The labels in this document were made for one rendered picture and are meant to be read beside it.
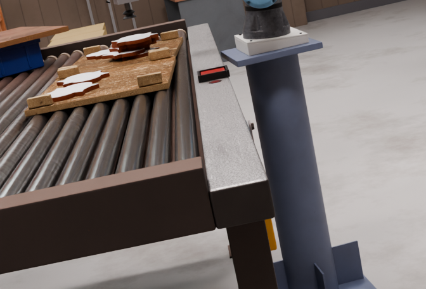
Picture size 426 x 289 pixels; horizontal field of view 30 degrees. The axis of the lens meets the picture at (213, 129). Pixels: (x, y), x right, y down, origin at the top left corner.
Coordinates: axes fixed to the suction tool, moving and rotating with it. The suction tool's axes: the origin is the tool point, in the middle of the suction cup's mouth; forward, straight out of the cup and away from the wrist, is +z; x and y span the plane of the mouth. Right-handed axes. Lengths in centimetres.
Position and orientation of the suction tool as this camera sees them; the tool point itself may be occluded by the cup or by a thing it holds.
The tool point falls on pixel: (130, 18)
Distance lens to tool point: 242.6
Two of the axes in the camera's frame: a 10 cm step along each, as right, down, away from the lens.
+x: 9.4, -2.5, 2.2
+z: 2.0, 9.5, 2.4
